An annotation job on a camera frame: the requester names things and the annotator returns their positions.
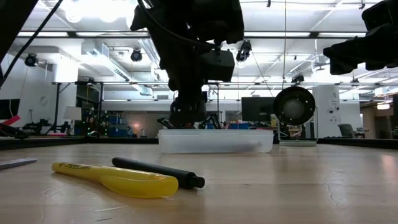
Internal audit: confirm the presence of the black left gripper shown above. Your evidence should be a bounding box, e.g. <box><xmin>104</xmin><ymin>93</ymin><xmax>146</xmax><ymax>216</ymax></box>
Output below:
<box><xmin>149</xmin><ymin>30</ymin><xmax>218</xmax><ymax>127</ymax></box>

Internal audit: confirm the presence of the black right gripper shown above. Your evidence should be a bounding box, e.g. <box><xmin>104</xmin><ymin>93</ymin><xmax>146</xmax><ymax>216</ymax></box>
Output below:
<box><xmin>323</xmin><ymin>0</ymin><xmax>398</xmax><ymax>75</ymax></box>

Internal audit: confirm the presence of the black click pen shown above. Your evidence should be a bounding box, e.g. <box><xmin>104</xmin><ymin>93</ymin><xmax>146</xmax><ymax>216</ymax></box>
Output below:
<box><xmin>111</xmin><ymin>156</ymin><xmax>206</xmax><ymax>190</ymax></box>

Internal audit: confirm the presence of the yellow highlighter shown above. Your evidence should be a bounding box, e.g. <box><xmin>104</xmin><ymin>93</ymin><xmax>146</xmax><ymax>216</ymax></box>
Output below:
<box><xmin>51</xmin><ymin>161</ymin><xmax>180</xmax><ymax>199</ymax></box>

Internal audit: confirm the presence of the silver object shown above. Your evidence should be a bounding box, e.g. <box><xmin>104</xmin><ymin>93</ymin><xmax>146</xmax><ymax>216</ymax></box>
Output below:
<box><xmin>0</xmin><ymin>157</ymin><xmax>38</xmax><ymax>170</ymax></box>

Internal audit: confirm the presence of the translucent white supply box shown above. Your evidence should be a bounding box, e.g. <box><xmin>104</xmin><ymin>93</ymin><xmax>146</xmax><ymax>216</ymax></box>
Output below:
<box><xmin>157</xmin><ymin>129</ymin><xmax>274</xmax><ymax>154</ymax></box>

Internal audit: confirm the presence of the black monitor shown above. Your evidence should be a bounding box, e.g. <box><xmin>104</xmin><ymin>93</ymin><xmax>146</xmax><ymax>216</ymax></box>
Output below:
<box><xmin>241</xmin><ymin>96</ymin><xmax>276</xmax><ymax>123</ymax></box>
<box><xmin>0</xmin><ymin>98</ymin><xmax>21</xmax><ymax>121</ymax></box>

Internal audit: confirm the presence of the grey office chair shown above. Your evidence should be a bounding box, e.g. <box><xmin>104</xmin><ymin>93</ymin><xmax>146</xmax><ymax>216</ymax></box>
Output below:
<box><xmin>338</xmin><ymin>123</ymin><xmax>357</xmax><ymax>139</ymax></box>

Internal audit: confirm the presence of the black ceiling spotlight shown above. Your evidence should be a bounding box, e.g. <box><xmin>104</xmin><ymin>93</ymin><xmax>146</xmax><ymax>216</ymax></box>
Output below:
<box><xmin>24</xmin><ymin>52</ymin><xmax>39</xmax><ymax>68</ymax></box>
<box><xmin>235</xmin><ymin>39</ymin><xmax>252</xmax><ymax>63</ymax></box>
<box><xmin>130</xmin><ymin>48</ymin><xmax>143</xmax><ymax>63</ymax></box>

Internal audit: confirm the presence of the blue storage bin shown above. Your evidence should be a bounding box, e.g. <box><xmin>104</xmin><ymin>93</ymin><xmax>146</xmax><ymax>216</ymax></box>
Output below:
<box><xmin>107</xmin><ymin>123</ymin><xmax>131</xmax><ymax>138</ymax></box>

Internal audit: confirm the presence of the black metal rack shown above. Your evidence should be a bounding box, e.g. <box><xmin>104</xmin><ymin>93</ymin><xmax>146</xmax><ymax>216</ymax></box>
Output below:
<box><xmin>55</xmin><ymin>81</ymin><xmax>105</xmax><ymax>138</ymax></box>

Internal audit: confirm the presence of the white table lamp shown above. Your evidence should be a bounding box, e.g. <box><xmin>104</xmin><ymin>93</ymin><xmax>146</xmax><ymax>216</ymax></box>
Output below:
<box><xmin>63</xmin><ymin>106</ymin><xmax>82</xmax><ymax>131</ymax></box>

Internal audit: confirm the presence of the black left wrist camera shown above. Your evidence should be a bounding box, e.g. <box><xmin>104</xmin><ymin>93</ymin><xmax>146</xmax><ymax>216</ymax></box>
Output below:
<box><xmin>198</xmin><ymin>49</ymin><xmax>236</xmax><ymax>83</ymax></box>

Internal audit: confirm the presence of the thin hanging cable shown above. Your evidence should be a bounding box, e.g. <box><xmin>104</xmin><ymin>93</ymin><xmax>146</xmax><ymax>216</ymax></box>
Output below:
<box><xmin>281</xmin><ymin>0</ymin><xmax>287</xmax><ymax>90</ymax></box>

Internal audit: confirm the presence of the black table edge rail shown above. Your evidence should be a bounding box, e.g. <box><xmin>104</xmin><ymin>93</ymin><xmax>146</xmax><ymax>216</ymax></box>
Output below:
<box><xmin>0</xmin><ymin>136</ymin><xmax>398</xmax><ymax>151</ymax></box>

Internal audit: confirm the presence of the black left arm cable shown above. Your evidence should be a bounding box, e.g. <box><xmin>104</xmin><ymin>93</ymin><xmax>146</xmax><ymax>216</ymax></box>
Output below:
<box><xmin>0</xmin><ymin>0</ymin><xmax>65</xmax><ymax>83</ymax></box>

